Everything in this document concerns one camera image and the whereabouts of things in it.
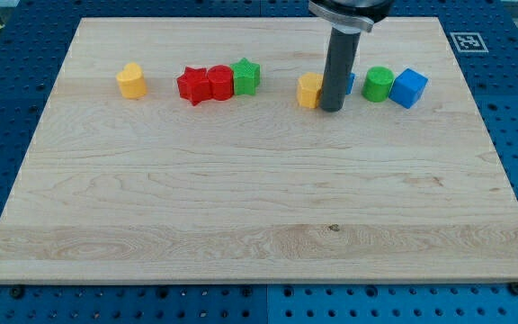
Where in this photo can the red star block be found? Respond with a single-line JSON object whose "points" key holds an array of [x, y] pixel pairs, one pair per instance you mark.
{"points": [[194, 85]]}

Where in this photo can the green cylinder block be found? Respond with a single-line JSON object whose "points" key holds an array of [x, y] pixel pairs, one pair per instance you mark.
{"points": [[377, 84]]}

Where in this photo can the blue cube block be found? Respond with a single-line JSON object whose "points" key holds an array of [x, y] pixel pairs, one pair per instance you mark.
{"points": [[408, 88]]}

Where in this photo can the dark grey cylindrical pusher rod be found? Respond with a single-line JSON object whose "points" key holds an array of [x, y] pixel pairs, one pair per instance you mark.
{"points": [[341, 52]]}

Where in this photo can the blue block behind rod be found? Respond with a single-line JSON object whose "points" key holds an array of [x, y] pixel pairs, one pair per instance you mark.
{"points": [[350, 83]]}

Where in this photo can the white fiducial marker tag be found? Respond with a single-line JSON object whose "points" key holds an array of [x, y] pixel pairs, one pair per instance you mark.
{"points": [[468, 42]]}

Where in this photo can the red cylinder block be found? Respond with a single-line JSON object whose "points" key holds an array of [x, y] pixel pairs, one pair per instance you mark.
{"points": [[221, 82]]}

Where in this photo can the wooden board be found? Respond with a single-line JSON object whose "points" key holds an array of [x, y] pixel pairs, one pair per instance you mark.
{"points": [[256, 189]]}

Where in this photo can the yellow hexagon block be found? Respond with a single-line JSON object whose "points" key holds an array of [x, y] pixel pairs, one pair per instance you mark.
{"points": [[309, 90]]}

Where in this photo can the green star block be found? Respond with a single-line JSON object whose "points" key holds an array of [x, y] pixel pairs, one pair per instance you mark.
{"points": [[246, 77]]}

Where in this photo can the yellow heart block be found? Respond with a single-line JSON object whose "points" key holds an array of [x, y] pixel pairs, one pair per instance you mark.
{"points": [[131, 81]]}

